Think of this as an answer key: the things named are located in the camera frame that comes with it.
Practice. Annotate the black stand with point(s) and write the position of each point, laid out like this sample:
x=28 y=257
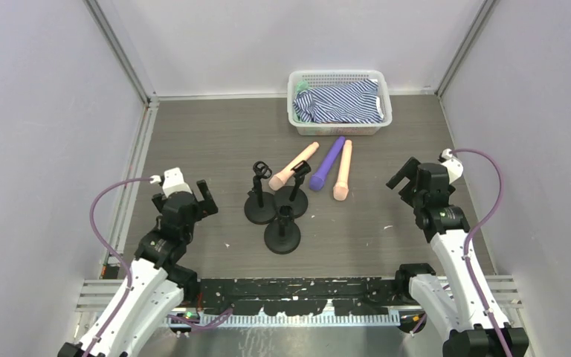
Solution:
x=282 y=236
x=259 y=207
x=293 y=196

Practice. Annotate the purple microphone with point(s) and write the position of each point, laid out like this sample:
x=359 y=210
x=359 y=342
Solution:
x=318 y=179

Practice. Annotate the blue striped cloth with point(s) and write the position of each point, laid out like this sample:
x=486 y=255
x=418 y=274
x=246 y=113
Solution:
x=353 y=103

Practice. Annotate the black stand front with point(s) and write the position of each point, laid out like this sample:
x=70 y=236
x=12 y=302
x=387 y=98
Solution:
x=282 y=236

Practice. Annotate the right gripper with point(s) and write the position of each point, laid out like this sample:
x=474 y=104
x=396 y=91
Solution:
x=412 y=179

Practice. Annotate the green cloth item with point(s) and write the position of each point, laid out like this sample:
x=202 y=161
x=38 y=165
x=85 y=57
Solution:
x=301 y=86

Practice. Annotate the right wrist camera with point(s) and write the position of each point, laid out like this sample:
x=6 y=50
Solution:
x=452 y=164

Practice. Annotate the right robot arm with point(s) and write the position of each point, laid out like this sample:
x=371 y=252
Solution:
x=464 y=311

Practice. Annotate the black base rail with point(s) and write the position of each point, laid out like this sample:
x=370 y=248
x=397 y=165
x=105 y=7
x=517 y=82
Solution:
x=297 y=302

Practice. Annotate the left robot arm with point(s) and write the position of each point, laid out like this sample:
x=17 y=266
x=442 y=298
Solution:
x=154 y=283

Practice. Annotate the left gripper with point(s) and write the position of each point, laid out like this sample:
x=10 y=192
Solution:
x=199 y=203

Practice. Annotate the peach microphone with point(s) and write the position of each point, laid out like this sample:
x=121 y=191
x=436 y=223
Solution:
x=341 y=187
x=280 y=179

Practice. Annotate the black stand left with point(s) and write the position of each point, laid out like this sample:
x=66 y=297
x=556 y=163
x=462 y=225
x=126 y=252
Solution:
x=259 y=207

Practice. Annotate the white plastic basket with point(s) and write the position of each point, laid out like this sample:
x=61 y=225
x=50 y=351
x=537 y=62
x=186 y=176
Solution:
x=321 y=78

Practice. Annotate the black stand middle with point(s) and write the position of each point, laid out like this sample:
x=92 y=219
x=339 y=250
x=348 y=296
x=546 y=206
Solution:
x=293 y=196

